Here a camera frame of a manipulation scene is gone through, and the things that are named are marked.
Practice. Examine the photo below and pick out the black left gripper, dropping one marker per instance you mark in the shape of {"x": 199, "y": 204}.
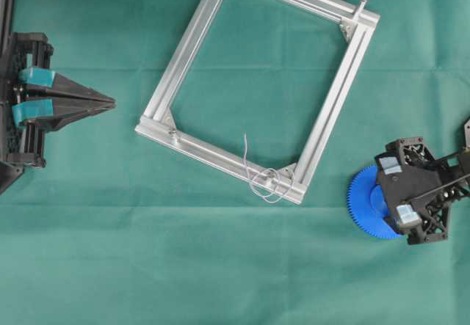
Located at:
{"x": 27, "y": 111}

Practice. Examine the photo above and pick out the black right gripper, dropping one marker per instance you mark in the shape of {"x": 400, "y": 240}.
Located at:
{"x": 419, "y": 189}

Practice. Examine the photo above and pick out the blue plastic gear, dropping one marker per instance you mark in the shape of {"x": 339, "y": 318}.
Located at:
{"x": 367, "y": 206}

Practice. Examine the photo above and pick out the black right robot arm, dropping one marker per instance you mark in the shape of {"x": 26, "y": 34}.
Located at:
{"x": 467, "y": 130}

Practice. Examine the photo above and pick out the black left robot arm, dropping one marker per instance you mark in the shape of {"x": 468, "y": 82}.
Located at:
{"x": 5, "y": 6}

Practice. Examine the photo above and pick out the short steel shaft left corner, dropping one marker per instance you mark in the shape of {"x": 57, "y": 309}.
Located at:
{"x": 175, "y": 138}

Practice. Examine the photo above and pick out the upright steel shaft top corner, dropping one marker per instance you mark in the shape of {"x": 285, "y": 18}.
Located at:
{"x": 358, "y": 10}

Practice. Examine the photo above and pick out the square aluminium extrusion frame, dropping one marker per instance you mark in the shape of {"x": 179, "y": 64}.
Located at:
{"x": 292, "y": 181}

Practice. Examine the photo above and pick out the steel shaft with wire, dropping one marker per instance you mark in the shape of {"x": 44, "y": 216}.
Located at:
{"x": 271, "y": 176}

